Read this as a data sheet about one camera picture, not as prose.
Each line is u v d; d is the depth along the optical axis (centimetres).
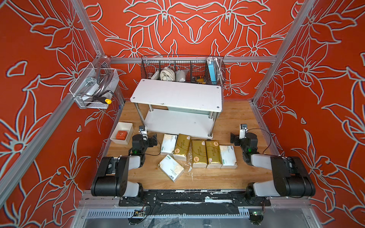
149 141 83
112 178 43
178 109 73
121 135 92
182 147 85
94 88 70
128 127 100
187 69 98
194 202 73
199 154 83
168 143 90
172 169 78
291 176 44
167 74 88
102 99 63
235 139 83
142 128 80
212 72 85
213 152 83
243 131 80
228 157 83
